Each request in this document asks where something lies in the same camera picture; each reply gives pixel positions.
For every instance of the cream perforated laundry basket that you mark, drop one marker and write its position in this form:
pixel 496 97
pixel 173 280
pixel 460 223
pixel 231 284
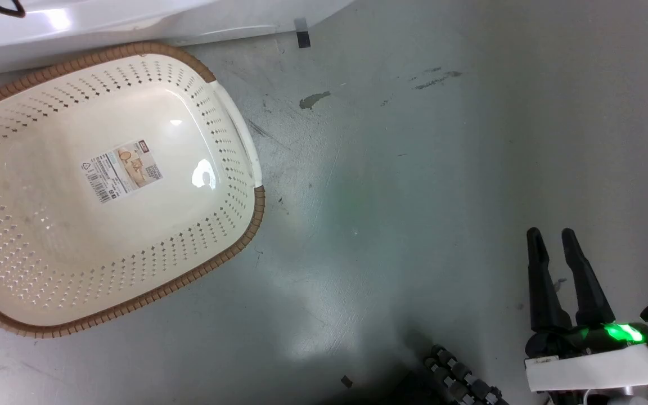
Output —
pixel 48 236

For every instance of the black tape floor marker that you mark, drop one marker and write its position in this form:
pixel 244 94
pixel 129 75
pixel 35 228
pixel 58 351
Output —
pixel 302 33

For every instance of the white washing machine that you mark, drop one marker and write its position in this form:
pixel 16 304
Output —
pixel 104 22

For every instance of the printed paper product label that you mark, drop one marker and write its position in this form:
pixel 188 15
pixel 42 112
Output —
pixel 123 171

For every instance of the black roller omni wheel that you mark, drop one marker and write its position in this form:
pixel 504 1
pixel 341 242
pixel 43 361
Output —
pixel 459 377

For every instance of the white green-lit right gripper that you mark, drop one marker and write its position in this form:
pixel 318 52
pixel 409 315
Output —
pixel 599 354

